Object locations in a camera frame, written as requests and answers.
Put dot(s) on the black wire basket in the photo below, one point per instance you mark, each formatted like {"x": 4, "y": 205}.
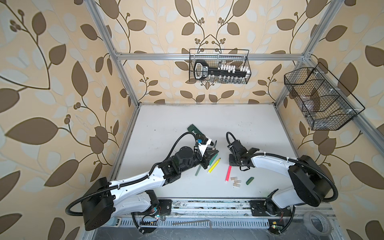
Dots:
{"x": 213, "y": 56}
{"x": 326, "y": 103}

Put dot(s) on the green pipe wrench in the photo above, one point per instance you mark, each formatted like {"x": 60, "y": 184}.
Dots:
{"x": 192, "y": 128}

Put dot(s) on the dark green highlighter cap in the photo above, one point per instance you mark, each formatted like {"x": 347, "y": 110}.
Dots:
{"x": 249, "y": 180}

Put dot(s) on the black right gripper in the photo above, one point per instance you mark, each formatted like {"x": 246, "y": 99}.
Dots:
{"x": 230, "y": 160}

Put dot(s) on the aluminium frame rail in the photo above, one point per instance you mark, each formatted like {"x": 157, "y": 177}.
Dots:
{"x": 303, "y": 58}

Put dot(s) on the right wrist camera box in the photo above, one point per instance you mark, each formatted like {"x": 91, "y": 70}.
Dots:
{"x": 238, "y": 148}

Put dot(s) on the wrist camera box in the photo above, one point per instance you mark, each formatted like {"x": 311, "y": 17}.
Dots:
{"x": 204, "y": 145}
{"x": 238, "y": 148}

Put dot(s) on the black wire basket centre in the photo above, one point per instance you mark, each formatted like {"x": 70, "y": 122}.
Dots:
{"x": 213, "y": 56}

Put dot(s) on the clear tape roll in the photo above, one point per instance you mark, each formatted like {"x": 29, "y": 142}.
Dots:
{"x": 317, "y": 223}

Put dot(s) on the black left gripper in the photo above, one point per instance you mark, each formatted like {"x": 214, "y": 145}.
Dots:
{"x": 207, "y": 157}

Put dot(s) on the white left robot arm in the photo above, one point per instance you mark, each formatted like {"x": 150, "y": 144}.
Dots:
{"x": 105, "y": 200}

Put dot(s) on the green highlighter pen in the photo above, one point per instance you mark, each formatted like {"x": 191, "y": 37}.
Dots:
{"x": 213, "y": 161}

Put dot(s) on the metal hex key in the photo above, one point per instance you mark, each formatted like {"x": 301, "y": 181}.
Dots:
{"x": 197, "y": 223}

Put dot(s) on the black socket set holder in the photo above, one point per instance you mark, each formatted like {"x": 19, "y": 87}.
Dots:
{"x": 220, "y": 73}

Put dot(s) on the pink highlighter pen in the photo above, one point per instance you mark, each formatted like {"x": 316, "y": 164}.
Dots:
{"x": 228, "y": 174}

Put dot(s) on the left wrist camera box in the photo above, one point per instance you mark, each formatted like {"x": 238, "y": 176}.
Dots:
{"x": 204, "y": 145}

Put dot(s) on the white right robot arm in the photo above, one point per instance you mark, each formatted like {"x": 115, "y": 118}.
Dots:
{"x": 309, "y": 185}

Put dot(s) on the black wire basket right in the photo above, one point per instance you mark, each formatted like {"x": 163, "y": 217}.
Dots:
{"x": 326, "y": 103}

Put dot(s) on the yellow highlighter pen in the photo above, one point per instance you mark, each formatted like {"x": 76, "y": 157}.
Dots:
{"x": 214, "y": 165}

